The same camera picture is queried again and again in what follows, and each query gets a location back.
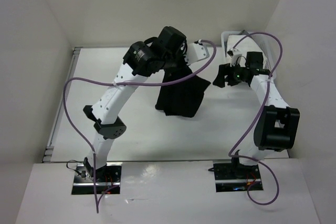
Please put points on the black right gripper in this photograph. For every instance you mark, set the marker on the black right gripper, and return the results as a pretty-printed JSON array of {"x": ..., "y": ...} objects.
[{"x": 225, "y": 70}]

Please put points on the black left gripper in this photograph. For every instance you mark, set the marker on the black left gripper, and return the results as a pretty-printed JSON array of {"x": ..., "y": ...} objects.
[{"x": 182, "y": 51}]

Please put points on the black skirt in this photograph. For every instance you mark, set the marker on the black skirt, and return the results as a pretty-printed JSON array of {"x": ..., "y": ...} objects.
[{"x": 182, "y": 99}]

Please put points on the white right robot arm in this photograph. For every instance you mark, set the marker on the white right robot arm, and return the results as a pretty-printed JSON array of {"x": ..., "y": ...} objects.
[{"x": 276, "y": 125}]

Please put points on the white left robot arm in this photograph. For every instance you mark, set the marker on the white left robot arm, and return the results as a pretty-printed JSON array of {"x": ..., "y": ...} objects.
[{"x": 142, "y": 59}]

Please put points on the white skirt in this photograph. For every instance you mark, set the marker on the white skirt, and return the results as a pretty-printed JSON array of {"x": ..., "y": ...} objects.
[{"x": 245, "y": 46}]

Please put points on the white plastic basket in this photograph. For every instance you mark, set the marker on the white plastic basket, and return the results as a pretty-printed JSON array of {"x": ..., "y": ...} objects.
[{"x": 257, "y": 42}]

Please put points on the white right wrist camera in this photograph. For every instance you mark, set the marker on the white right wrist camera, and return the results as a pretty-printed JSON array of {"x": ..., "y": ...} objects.
[{"x": 236, "y": 56}]

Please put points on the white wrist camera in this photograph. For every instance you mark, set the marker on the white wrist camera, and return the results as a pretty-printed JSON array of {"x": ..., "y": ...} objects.
[
  {"x": 236, "y": 56},
  {"x": 195, "y": 53}
]

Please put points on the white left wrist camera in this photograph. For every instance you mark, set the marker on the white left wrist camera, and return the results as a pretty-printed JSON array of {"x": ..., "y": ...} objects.
[{"x": 195, "y": 53}]

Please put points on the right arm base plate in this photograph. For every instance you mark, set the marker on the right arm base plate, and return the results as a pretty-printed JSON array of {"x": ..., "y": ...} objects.
[{"x": 231, "y": 176}]

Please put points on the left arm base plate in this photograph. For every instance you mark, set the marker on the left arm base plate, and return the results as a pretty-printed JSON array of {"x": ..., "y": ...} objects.
[{"x": 83, "y": 182}]

